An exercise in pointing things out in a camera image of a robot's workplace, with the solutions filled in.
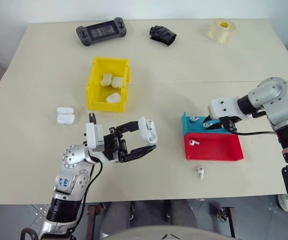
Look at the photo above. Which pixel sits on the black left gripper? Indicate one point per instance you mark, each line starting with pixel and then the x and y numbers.
pixel 115 146

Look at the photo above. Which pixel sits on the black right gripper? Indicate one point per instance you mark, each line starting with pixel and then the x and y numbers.
pixel 229 123

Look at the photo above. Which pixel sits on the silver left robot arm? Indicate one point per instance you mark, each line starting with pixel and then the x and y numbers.
pixel 71 160

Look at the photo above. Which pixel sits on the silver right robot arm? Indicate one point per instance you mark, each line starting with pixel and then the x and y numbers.
pixel 279 100

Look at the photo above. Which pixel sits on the yellow plastic bin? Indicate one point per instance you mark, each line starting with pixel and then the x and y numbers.
pixel 94 82

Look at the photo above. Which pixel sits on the red plastic tray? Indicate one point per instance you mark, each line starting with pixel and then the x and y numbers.
pixel 216 147

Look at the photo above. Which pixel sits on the blue plastic tray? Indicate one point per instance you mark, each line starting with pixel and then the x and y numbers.
pixel 186 125

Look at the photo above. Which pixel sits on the rusty metal table leg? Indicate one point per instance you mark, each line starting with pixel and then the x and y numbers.
pixel 94 220
pixel 230 220

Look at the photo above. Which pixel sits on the clear adhesive tape roll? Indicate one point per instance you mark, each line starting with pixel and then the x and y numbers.
pixel 221 31

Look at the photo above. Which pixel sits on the black crumpled pouch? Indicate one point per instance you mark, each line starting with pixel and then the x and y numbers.
pixel 162 35

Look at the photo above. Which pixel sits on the white shoe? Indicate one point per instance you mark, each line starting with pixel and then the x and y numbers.
pixel 286 202

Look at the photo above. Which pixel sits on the dark grey handheld game controller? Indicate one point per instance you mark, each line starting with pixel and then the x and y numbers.
pixel 101 31

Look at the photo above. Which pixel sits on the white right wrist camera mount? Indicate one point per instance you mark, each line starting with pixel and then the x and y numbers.
pixel 224 106

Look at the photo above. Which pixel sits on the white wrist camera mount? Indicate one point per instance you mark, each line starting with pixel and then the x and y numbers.
pixel 92 136
pixel 224 106

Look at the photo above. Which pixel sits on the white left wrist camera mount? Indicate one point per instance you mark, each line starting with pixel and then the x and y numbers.
pixel 92 136

